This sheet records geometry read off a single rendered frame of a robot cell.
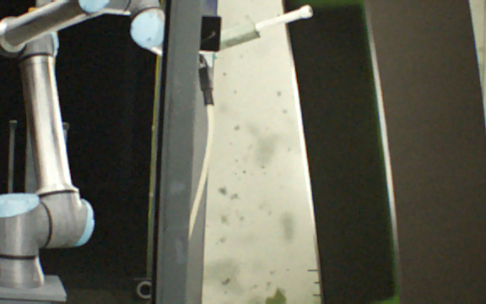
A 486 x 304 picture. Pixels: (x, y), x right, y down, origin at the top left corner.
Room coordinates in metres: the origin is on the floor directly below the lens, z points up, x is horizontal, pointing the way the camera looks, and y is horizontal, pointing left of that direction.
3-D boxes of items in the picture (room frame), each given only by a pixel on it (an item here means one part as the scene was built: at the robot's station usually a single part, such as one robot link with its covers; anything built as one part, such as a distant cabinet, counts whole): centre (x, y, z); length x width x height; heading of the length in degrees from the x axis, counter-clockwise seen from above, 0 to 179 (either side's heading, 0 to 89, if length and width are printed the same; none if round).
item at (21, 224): (2.98, 0.68, 0.83); 0.17 x 0.15 x 0.18; 135
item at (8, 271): (2.98, 0.68, 0.69); 0.19 x 0.19 x 0.10
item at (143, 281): (3.73, 0.34, 0.51); 0.10 x 0.02 x 0.09; 105
